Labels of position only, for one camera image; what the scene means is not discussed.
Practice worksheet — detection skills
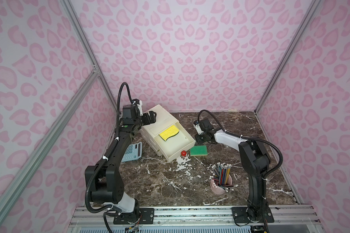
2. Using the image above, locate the green sponge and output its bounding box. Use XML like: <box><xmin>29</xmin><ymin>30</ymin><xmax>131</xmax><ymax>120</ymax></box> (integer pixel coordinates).
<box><xmin>190</xmin><ymin>145</ymin><xmax>208</xmax><ymax>156</ymax></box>

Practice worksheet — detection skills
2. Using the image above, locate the yellow sponge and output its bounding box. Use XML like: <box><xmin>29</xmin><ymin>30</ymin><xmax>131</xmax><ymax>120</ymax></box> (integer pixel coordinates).
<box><xmin>159</xmin><ymin>125</ymin><xmax>179</xmax><ymax>141</ymax></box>

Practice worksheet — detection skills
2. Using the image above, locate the cream plastic drawer cabinet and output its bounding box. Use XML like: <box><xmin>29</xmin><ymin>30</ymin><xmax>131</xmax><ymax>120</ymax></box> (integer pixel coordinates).
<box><xmin>140</xmin><ymin>104</ymin><xmax>178</xmax><ymax>162</ymax></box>

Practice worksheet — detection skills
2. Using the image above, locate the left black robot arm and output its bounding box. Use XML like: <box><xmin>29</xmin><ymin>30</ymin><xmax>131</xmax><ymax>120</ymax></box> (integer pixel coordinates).
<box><xmin>85</xmin><ymin>82</ymin><xmax>157</xmax><ymax>226</ymax></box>

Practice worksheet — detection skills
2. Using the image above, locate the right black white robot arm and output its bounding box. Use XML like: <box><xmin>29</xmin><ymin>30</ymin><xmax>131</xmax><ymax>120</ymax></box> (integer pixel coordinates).
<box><xmin>193</xmin><ymin>110</ymin><xmax>284</xmax><ymax>228</ymax></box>

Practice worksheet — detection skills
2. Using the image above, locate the light blue calculator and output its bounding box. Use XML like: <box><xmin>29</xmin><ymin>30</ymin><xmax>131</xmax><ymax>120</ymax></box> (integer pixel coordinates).
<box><xmin>121</xmin><ymin>142</ymin><xmax>143</xmax><ymax>163</ymax></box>

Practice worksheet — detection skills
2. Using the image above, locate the bundle of coloured pencils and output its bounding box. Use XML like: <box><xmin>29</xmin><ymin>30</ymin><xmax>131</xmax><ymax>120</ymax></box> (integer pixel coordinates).
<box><xmin>210</xmin><ymin>163</ymin><xmax>238</xmax><ymax>189</ymax></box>

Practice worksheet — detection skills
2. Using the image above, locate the pink pencil cup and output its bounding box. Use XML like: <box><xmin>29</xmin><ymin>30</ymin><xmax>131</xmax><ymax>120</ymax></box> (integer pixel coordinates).
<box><xmin>210</xmin><ymin>179</ymin><xmax>234</xmax><ymax>195</ymax></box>

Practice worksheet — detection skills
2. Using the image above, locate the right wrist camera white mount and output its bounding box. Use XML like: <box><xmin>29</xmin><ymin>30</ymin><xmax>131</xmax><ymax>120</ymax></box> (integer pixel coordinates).
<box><xmin>193</xmin><ymin>120</ymin><xmax>205</xmax><ymax>135</ymax></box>

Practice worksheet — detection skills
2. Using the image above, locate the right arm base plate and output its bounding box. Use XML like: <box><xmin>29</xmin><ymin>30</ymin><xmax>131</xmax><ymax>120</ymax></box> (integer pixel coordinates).
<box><xmin>231</xmin><ymin>206</ymin><xmax>275</xmax><ymax>225</ymax></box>

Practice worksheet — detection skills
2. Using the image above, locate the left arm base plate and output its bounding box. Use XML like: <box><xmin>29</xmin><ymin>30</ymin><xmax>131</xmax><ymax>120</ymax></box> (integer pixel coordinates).
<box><xmin>113</xmin><ymin>208</ymin><xmax>155</xmax><ymax>225</ymax></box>

